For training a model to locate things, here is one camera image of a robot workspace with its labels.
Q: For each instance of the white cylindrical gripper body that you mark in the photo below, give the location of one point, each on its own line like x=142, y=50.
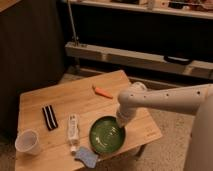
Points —
x=125, y=115

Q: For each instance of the green ceramic bowl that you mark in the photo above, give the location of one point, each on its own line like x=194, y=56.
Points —
x=105, y=136

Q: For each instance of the orange toy carrot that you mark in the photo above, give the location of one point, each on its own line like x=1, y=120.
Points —
x=101, y=92

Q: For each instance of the white tube bottle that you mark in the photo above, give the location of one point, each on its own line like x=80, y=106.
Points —
x=73, y=133

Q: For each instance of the blue sponge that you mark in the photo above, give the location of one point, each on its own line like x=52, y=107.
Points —
x=87, y=157

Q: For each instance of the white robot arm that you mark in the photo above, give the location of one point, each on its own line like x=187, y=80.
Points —
x=195, y=100

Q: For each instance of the wooden folding table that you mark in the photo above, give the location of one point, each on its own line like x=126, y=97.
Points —
x=75, y=97

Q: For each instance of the black white striped cloth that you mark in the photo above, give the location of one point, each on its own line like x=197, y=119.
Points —
x=50, y=118

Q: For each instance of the clear plastic cup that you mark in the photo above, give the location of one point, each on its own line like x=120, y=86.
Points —
x=28, y=142

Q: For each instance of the black handle on rail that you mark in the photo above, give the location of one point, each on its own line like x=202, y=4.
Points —
x=177, y=61

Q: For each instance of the grey metal rail frame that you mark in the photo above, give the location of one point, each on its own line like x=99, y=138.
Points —
x=142, y=39

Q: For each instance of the white wall shelf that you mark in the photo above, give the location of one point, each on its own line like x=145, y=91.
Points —
x=151, y=6

